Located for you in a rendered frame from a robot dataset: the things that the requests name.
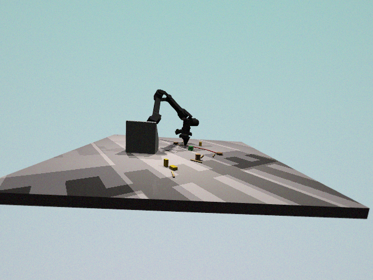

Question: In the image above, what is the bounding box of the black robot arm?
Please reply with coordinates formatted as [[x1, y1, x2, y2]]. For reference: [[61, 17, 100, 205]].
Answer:
[[147, 89, 199, 135]]

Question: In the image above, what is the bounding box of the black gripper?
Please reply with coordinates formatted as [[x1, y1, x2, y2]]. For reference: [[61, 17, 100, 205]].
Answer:
[[179, 126, 192, 146]]

